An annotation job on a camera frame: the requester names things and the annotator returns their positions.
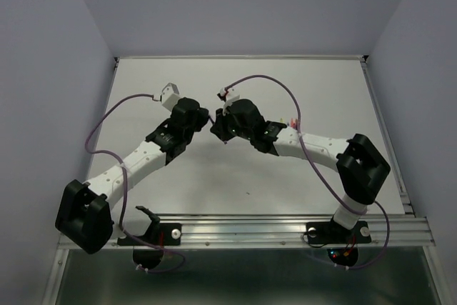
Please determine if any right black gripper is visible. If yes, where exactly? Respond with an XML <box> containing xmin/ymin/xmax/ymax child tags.
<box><xmin>209</xmin><ymin>106</ymin><xmax>253</xmax><ymax>143</ymax></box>

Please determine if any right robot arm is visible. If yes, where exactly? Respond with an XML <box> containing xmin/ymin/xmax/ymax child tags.
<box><xmin>210</xmin><ymin>99</ymin><xmax>391</xmax><ymax>241</ymax></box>

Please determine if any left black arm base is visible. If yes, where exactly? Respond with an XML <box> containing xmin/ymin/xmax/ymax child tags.
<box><xmin>116</xmin><ymin>206</ymin><xmax>186</xmax><ymax>274</ymax></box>

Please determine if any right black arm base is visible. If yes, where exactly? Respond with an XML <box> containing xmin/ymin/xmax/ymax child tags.
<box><xmin>301</xmin><ymin>220</ymin><xmax>372</xmax><ymax>269</ymax></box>

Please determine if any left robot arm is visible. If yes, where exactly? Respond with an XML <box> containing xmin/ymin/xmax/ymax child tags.
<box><xmin>55</xmin><ymin>97</ymin><xmax>209</xmax><ymax>254</ymax></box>

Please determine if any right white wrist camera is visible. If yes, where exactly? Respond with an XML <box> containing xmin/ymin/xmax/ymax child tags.
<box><xmin>217</xmin><ymin>86</ymin><xmax>241</xmax><ymax>116</ymax></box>

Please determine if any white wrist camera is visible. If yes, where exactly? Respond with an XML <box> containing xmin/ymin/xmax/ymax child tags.
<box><xmin>160</xmin><ymin>83</ymin><xmax>181</xmax><ymax>112</ymax></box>
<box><xmin>217</xmin><ymin>86</ymin><xmax>241</xmax><ymax>116</ymax></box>

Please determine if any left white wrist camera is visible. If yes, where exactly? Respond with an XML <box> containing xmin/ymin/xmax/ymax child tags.
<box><xmin>160</xmin><ymin>83</ymin><xmax>181</xmax><ymax>112</ymax></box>

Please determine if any aluminium right side rail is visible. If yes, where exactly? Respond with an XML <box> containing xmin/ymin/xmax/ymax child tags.
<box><xmin>360</xmin><ymin>55</ymin><xmax>416</xmax><ymax>216</ymax></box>

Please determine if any aluminium rail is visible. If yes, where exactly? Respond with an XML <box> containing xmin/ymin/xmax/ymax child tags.
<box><xmin>59</xmin><ymin>211</ymin><xmax>437</xmax><ymax>249</ymax></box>
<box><xmin>360</xmin><ymin>55</ymin><xmax>416</xmax><ymax>216</ymax></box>

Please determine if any aluminium front rail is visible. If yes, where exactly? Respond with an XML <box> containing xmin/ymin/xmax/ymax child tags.
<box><xmin>59</xmin><ymin>211</ymin><xmax>437</xmax><ymax>249</ymax></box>

